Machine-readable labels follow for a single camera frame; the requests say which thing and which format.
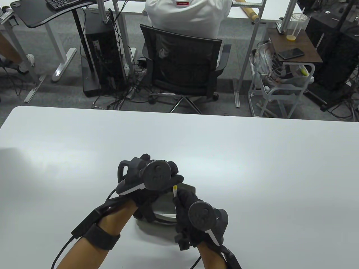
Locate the person's left hand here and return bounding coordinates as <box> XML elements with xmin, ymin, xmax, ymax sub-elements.
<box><xmin>117</xmin><ymin>154</ymin><xmax>185</xmax><ymax>223</ymax></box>

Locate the person's right hand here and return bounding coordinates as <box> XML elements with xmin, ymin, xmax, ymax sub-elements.
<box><xmin>172</xmin><ymin>188</ymin><xmax>228</xmax><ymax>251</ymax></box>

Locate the olive green fabric pencil pouch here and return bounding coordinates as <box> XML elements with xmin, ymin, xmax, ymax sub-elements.
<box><xmin>135</xmin><ymin>184</ymin><xmax>197</xmax><ymax>226</ymax></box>

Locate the person's right forearm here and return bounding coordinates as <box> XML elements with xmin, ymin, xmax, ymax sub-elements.
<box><xmin>196</xmin><ymin>242</ymin><xmax>228</xmax><ymax>269</ymax></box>

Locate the person's left forearm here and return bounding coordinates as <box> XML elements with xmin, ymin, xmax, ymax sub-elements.
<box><xmin>56</xmin><ymin>200</ymin><xmax>138</xmax><ymax>269</ymax></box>

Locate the black right hand controller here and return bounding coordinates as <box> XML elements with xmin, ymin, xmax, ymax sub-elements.
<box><xmin>188</xmin><ymin>201</ymin><xmax>229</xmax><ymax>247</ymax></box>

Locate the black hand controller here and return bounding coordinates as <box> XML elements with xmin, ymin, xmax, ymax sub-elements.
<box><xmin>188</xmin><ymin>201</ymin><xmax>229</xmax><ymax>247</ymax></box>
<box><xmin>116</xmin><ymin>157</ymin><xmax>172</xmax><ymax>196</ymax></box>

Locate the black left hand controller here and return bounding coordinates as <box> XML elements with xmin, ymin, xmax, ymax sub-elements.
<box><xmin>116</xmin><ymin>157</ymin><xmax>172</xmax><ymax>196</ymax></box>

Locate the black left wrist sensor box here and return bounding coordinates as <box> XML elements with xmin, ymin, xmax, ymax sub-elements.
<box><xmin>72</xmin><ymin>207</ymin><xmax>102</xmax><ymax>238</ymax></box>

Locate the black wrist sensor box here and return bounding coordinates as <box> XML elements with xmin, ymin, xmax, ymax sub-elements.
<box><xmin>222</xmin><ymin>247</ymin><xmax>242</xmax><ymax>269</ymax></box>
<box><xmin>72</xmin><ymin>207</ymin><xmax>102</xmax><ymax>238</ymax></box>

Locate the black right wrist sensor box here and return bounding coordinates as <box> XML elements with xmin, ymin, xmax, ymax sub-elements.
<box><xmin>222</xmin><ymin>247</ymin><xmax>242</xmax><ymax>269</ymax></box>

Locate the black mesh office chair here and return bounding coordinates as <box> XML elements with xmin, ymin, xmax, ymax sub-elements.
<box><xmin>139</xmin><ymin>24</ymin><xmax>233</xmax><ymax>114</ymax></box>

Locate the white rolling cart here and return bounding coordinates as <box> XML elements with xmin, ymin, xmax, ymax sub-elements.
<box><xmin>248</xmin><ymin>49</ymin><xmax>316</xmax><ymax>118</ymax></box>

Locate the black computer tower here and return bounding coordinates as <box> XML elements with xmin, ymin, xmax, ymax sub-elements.
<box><xmin>81</xmin><ymin>10</ymin><xmax>127</xmax><ymax>98</ymax></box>

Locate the clear plastic bag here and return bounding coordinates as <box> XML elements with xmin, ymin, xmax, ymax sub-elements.
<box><xmin>250</xmin><ymin>41</ymin><xmax>285</xmax><ymax>84</ymax></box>

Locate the white shoe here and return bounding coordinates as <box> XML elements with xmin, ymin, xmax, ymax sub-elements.
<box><xmin>18</xmin><ymin>54</ymin><xmax>35</xmax><ymax>74</ymax></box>

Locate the black smartphone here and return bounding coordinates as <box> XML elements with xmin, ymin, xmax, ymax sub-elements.
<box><xmin>277</xmin><ymin>48</ymin><xmax>305</xmax><ymax>60</ymax></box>

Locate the brown wooden side table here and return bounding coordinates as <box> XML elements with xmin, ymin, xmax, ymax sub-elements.
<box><xmin>266</xmin><ymin>27</ymin><xmax>323</xmax><ymax>63</ymax></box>

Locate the brown cardboard tube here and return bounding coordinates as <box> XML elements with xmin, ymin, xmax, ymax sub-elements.
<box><xmin>242</xmin><ymin>6</ymin><xmax>260</xmax><ymax>22</ymax></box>

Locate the long white desk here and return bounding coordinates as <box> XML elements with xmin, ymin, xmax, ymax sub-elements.
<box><xmin>112</xmin><ymin>0</ymin><xmax>309</xmax><ymax>24</ymax></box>

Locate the clear plastic cup with straw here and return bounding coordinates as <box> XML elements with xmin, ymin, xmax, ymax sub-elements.
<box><xmin>287</xmin><ymin>7</ymin><xmax>310</xmax><ymax>42</ymax></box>

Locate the black equipment case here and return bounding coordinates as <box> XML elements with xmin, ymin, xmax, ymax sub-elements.
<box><xmin>304</xmin><ymin>11</ymin><xmax>359</xmax><ymax>91</ymax></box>

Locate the black keyboard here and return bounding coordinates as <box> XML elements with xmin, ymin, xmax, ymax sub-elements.
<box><xmin>46</xmin><ymin>0</ymin><xmax>89</xmax><ymax>10</ymax></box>

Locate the black curved standing desk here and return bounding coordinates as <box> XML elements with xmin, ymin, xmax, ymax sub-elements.
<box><xmin>10</xmin><ymin>0</ymin><xmax>112</xmax><ymax>74</ymax></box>

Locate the black left wrist strap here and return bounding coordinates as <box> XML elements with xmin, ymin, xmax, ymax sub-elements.
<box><xmin>82</xmin><ymin>224</ymin><xmax>121</xmax><ymax>251</ymax></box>

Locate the black sensor cable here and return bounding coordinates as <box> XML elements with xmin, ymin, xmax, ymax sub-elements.
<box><xmin>51</xmin><ymin>237</ymin><xmax>77</xmax><ymax>269</ymax></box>

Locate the floor cable bundle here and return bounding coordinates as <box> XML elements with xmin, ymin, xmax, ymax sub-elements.
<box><xmin>91</xmin><ymin>64</ymin><xmax>153</xmax><ymax>110</ymax></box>
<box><xmin>327</xmin><ymin>95</ymin><xmax>359</xmax><ymax>121</ymax></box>

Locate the aluminium frame with foot rail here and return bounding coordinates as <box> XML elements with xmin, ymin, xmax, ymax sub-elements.
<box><xmin>0</xmin><ymin>7</ymin><xmax>47</xmax><ymax>103</ymax></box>

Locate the aluminium frame post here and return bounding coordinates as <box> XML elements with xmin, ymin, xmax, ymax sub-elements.
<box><xmin>95</xmin><ymin>0</ymin><xmax>113</xmax><ymax>24</ymax></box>
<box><xmin>112</xmin><ymin>0</ymin><xmax>134</xmax><ymax>76</ymax></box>
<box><xmin>234</xmin><ymin>0</ymin><xmax>267</xmax><ymax>109</ymax></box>
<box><xmin>276</xmin><ymin>0</ymin><xmax>298</xmax><ymax>34</ymax></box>

